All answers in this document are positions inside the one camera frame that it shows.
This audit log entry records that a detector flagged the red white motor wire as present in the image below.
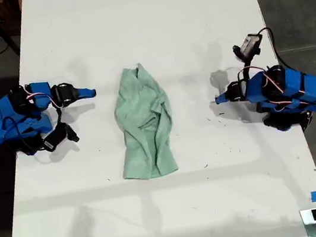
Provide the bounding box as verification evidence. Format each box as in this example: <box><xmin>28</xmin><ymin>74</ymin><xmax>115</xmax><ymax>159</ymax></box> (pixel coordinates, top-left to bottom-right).
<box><xmin>22</xmin><ymin>78</ymin><xmax>66</xmax><ymax>114</ymax></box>
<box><xmin>260</xmin><ymin>62</ymin><xmax>310</xmax><ymax>114</ymax></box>

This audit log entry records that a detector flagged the grey black camera box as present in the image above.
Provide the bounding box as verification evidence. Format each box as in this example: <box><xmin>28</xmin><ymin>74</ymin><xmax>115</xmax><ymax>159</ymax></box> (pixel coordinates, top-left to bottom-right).
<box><xmin>230</xmin><ymin>31</ymin><xmax>267</xmax><ymax>61</ymax></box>

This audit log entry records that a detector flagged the short black camera stalk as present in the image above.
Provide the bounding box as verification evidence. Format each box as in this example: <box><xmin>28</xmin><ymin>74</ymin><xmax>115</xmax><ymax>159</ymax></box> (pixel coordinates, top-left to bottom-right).
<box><xmin>234</xmin><ymin>55</ymin><xmax>258</xmax><ymax>83</ymax></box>
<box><xmin>53</xmin><ymin>106</ymin><xmax>65</xmax><ymax>125</ymax></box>

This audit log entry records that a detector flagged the pale green t-shirt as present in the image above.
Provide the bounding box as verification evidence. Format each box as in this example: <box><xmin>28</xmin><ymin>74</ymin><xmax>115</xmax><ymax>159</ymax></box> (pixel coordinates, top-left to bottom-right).
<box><xmin>105</xmin><ymin>59</ymin><xmax>183</xmax><ymax>185</ymax></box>

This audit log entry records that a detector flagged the black camera cable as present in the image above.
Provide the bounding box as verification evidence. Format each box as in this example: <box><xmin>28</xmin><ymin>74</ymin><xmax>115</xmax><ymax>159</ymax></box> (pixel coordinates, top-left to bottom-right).
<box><xmin>255</xmin><ymin>24</ymin><xmax>291</xmax><ymax>74</ymax></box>
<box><xmin>2</xmin><ymin>111</ymin><xmax>50</xmax><ymax>160</ymax></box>

